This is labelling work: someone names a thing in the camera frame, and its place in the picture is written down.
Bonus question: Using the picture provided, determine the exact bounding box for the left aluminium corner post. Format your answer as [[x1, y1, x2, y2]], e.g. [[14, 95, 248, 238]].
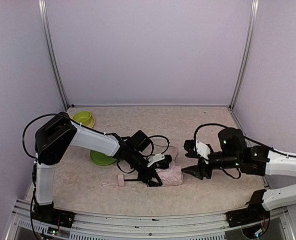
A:
[[38, 0, 69, 110]]

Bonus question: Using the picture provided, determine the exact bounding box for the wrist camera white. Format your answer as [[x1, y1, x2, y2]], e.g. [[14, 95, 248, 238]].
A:
[[147, 153, 172, 169], [195, 140, 211, 162]]

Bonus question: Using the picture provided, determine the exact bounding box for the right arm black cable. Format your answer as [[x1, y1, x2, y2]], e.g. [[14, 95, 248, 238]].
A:
[[193, 122, 296, 161]]

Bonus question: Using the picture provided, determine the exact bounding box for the green plate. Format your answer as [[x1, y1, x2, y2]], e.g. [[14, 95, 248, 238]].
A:
[[90, 150, 116, 166]]

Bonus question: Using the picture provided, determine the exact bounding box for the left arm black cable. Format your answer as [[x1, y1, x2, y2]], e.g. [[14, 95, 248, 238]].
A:
[[21, 113, 171, 175]]

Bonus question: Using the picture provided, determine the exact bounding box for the pink and black umbrella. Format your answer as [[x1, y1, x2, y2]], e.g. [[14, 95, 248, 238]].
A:
[[101, 146, 184, 188]]

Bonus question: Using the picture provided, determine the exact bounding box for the beige plate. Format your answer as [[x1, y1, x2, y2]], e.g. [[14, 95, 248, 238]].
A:
[[90, 116, 95, 128]]

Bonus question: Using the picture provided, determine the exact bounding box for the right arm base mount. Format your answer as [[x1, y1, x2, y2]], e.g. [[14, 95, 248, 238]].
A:
[[226, 208, 270, 228]]

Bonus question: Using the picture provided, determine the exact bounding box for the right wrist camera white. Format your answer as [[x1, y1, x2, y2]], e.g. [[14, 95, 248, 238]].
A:
[[195, 140, 211, 162]]

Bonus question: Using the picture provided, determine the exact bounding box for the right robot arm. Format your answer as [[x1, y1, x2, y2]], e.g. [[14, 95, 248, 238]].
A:
[[182, 127, 296, 212]]

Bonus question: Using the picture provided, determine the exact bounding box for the front aluminium rail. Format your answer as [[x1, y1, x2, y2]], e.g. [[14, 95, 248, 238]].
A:
[[5, 197, 296, 240]]

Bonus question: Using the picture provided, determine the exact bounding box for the right aluminium corner post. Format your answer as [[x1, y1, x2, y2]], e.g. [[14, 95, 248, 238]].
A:
[[229, 0, 260, 112]]

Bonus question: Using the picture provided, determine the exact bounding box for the green bowl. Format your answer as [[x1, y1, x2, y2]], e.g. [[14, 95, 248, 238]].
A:
[[72, 110, 93, 126]]

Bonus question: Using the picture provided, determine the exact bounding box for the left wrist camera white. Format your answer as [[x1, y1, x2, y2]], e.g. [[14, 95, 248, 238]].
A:
[[147, 153, 172, 169]]

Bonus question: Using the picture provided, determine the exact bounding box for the aluminium corner post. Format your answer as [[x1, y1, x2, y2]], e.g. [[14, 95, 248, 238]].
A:
[[38, 0, 69, 110], [229, 0, 260, 112]]

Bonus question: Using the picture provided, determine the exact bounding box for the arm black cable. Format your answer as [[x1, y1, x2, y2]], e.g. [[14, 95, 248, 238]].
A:
[[193, 122, 296, 161], [21, 113, 171, 175]]

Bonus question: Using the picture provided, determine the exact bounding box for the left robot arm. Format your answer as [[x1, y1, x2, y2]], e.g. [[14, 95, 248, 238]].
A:
[[34, 112, 163, 206]]

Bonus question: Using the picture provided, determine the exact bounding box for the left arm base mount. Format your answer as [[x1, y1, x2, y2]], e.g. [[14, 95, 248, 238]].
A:
[[32, 208, 75, 229]]

